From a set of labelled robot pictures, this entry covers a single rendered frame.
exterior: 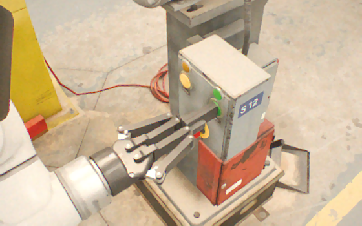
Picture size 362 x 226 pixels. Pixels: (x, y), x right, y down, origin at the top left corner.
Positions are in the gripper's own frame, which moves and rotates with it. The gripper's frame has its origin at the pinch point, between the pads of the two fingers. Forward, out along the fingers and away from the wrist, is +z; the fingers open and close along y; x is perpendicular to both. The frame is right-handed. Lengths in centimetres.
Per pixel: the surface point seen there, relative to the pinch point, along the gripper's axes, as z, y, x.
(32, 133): -23, -110, -101
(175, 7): 12.4, -23.9, 5.8
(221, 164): 19, -11, -47
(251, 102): 9.0, 3.5, 1.1
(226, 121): 4.1, 2.6, -1.5
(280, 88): 113, -56, -107
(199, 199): 17, -17, -77
